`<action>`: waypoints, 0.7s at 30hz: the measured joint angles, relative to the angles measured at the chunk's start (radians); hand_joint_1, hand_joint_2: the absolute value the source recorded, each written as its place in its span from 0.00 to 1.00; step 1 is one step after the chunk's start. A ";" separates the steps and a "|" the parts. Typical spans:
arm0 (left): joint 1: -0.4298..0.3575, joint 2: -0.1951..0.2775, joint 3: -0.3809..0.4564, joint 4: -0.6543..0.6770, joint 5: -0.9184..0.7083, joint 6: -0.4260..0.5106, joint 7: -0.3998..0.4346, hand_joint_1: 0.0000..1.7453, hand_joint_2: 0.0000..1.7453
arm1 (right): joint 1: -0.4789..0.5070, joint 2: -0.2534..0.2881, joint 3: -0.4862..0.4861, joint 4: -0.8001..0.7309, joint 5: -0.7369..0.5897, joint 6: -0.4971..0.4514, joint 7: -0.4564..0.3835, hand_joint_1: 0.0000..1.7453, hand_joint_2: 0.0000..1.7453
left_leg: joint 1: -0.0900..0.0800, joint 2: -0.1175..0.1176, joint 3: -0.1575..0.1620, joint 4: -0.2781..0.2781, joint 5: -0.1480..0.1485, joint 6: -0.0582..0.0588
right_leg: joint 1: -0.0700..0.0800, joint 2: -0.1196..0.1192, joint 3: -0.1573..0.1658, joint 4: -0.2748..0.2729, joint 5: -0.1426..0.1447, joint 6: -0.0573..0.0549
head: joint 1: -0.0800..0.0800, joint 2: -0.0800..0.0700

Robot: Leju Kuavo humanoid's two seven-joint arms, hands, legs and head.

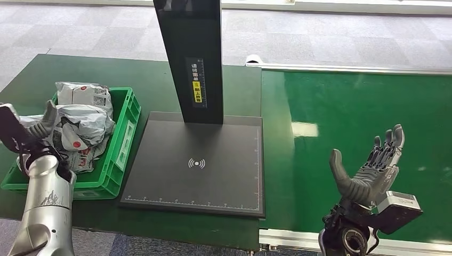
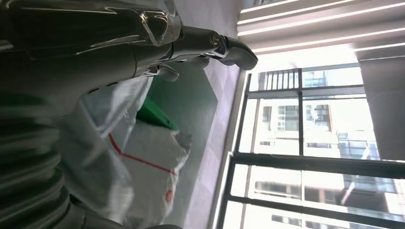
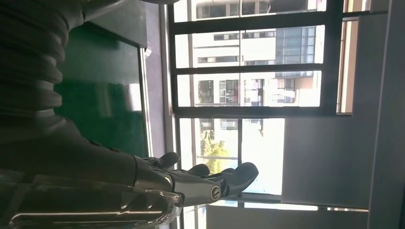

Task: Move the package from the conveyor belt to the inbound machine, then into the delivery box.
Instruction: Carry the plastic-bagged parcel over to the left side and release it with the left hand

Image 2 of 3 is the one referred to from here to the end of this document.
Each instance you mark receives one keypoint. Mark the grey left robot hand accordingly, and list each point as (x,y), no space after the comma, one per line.
(79,47)

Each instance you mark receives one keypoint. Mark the white courier bag red print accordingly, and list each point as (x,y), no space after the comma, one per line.
(95,158)
(152,148)

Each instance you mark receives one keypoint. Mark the green plastic crate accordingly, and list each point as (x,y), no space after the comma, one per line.
(155,117)

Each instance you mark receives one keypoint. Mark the white ceiling light strip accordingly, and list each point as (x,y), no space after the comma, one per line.
(316,40)
(316,19)
(284,5)

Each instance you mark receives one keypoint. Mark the black framed window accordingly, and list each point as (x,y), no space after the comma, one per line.
(300,161)

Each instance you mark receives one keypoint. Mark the building outside window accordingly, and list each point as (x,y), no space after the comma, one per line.
(322,120)

